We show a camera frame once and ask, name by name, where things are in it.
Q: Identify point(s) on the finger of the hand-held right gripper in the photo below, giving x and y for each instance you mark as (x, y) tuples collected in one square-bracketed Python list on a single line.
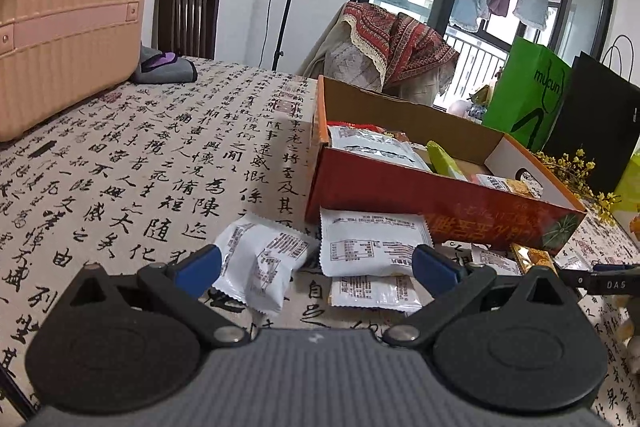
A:
[(600, 283), (617, 267)]

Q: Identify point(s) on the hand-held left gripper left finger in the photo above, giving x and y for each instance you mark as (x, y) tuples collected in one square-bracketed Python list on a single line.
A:
[(200, 266)]

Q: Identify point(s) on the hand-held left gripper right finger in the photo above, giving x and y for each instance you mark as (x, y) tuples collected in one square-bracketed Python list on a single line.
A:
[(436, 268)]

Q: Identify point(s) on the gold snack packet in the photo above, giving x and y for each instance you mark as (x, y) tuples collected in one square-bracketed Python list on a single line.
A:
[(532, 255)]

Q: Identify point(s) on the orange cardboard box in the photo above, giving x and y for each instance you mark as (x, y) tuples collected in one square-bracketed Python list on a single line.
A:
[(390, 197)]

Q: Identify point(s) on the small white red snack packet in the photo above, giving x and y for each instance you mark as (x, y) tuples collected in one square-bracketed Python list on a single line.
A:
[(492, 182)]

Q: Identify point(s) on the green white snack packet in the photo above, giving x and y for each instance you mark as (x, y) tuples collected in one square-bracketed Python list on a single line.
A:
[(445, 162)]

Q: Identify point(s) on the small yellow snack packet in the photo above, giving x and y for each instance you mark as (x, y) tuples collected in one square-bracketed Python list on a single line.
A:
[(520, 188)]

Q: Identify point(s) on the white grey snack packet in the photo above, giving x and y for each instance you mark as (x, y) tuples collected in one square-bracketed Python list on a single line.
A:
[(360, 138), (395, 159)]

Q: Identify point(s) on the red blue cartoon snack packet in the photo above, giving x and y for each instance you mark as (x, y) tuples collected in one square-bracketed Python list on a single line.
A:
[(395, 135)]

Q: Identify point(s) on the green snack box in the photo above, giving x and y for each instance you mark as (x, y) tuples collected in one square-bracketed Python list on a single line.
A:
[(631, 207)]

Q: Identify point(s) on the calligraphy print tablecloth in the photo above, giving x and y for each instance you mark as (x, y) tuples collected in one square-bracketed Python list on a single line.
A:
[(125, 187)]

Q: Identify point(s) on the yellow flower sprig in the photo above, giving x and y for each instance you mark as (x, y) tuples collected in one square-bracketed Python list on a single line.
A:
[(575, 164)]

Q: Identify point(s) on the black shopping bag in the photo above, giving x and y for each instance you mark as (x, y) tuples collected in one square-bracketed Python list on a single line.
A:
[(595, 107)]

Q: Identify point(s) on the small pale ornament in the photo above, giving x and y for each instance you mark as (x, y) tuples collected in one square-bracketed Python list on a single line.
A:
[(460, 108)]

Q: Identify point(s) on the green shopping bag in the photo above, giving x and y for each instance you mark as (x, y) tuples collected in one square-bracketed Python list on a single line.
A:
[(525, 92)]

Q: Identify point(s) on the grey purple pouch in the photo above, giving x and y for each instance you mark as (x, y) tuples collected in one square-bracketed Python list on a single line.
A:
[(165, 69)]

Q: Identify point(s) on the chair with patterned red cloth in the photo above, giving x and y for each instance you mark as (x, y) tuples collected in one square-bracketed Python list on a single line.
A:
[(350, 62)]

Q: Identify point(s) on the red patterned cloth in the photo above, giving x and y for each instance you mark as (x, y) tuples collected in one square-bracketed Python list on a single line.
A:
[(405, 42)]

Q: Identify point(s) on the dark wooden chair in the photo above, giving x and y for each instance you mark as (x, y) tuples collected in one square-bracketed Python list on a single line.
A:
[(185, 12)]

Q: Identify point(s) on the pink ribbed suitcase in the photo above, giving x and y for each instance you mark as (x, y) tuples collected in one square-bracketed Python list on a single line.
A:
[(65, 32)]

